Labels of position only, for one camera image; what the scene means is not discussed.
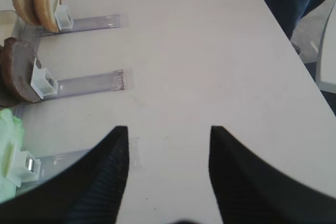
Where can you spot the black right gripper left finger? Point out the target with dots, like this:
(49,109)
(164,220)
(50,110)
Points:
(89,191)

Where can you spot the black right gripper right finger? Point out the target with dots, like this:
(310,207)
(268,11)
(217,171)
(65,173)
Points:
(248,190)

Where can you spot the brown meat patty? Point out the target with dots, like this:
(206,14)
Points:
(8,100)
(17,63)

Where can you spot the white lettuce holder clip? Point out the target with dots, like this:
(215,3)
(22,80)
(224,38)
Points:
(23,167)

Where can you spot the green lettuce in holder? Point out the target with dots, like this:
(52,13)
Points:
(12,133)

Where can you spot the white patty holder clip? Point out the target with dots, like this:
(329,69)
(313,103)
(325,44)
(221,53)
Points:
(42,82)

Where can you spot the white bun holder clip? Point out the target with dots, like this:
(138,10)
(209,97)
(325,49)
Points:
(63,18)

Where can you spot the front bun half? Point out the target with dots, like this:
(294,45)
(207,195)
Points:
(45,11)

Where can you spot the clear lettuce holder rail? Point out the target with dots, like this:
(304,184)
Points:
(53,165)

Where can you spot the clear patty holder rail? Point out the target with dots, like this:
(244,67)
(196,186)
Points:
(105,82)

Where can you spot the clear bun holder rail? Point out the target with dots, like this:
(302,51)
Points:
(79,25)

